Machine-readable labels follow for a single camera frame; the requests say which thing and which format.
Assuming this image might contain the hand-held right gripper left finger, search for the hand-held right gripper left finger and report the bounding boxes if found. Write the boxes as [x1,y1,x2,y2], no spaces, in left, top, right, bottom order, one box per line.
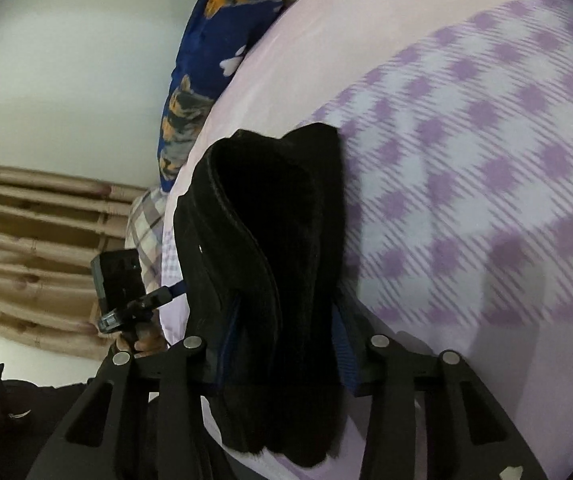
[26,300,242,480]

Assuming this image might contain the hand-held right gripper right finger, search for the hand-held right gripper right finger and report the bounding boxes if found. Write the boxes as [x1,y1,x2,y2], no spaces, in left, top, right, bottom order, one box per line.
[333,296,548,480]

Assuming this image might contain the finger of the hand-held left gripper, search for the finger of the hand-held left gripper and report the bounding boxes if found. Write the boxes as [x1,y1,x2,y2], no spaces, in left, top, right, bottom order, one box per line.
[136,282,188,311]

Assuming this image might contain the black pants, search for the black pants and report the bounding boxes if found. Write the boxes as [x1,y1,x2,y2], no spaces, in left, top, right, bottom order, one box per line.
[173,122,348,468]

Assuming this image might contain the person's left hand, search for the person's left hand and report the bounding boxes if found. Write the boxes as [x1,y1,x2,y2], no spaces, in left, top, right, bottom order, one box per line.
[115,317,168,359]

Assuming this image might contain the plaid pillow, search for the plaid pillow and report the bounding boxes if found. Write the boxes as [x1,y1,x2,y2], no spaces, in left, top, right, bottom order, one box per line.
[124,186,170,293]

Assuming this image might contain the beige curtain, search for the beige curtain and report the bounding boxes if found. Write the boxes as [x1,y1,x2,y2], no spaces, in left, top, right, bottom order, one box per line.
[0,161,150,361]

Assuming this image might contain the pink purple checked bed sheet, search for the pink purple checked bed sheet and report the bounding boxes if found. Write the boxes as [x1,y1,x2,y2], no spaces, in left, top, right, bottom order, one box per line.
[159,0,573,480]

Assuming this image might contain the blue dog-print pillow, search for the blue dog-print pillow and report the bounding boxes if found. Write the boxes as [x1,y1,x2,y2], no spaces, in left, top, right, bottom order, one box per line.
[156,0,320,193]

